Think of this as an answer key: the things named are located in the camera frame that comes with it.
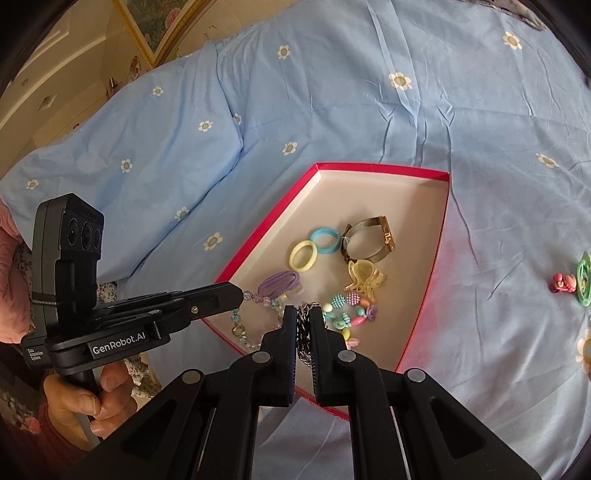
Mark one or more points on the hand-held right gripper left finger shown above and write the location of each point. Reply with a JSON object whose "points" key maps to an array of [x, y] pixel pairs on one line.
{"points": [[288, 360]]}

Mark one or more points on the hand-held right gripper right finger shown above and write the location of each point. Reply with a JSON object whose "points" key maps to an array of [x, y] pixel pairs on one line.
{"points": [[317, 364]]}

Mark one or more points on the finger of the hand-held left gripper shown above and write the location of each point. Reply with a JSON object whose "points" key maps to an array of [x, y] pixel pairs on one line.
{"points": [[221, 290], [217, 311]]}

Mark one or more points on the yellow hair claw clip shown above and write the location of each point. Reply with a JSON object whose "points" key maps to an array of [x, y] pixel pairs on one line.
{"points": [[364, 277]]}

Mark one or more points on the shallow red cardboard box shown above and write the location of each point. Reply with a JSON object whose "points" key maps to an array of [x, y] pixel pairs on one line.
{"points": [[406, 277]]}

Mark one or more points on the mesh band wrist watch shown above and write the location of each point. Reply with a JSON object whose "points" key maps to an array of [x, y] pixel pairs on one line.
{"points": [[388, 237]]}

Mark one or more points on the person's left hand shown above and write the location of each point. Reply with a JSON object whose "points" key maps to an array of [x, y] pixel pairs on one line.
{"points": [[74, 401]]}

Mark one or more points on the pink cloth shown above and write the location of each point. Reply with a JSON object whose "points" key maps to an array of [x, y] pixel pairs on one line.
{"points": [[11, 277]]}

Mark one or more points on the person's floral clothing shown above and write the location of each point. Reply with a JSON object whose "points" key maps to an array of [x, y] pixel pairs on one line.
{"points": [[145, 374]]}

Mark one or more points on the cream cabinet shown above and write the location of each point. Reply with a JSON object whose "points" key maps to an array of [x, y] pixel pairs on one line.
{"points": [[55, 83]]}

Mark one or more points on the gold framed floral panel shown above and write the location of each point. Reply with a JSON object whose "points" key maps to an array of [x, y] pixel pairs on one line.
{"points": [[161, 23]]}

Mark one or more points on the pink hair clip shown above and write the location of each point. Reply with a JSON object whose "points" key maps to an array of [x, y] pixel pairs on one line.
{"points": [[563, 282]]}

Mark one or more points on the patterned pillow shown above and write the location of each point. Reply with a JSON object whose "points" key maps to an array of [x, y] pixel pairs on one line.
{"points": [[521, 11]]}

